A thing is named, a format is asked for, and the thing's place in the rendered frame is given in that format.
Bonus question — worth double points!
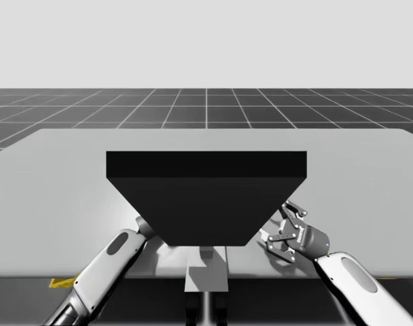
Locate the grey stand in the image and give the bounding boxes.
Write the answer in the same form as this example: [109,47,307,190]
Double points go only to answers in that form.
[184,245,230,293]

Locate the black screen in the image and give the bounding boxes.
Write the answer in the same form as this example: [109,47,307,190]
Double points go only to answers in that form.
[105,151,308,247]

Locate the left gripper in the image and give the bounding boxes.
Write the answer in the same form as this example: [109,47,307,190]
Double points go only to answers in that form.
[135,215,157,239]

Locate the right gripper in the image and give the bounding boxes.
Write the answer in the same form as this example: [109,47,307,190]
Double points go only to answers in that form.
[259,200,330,264]

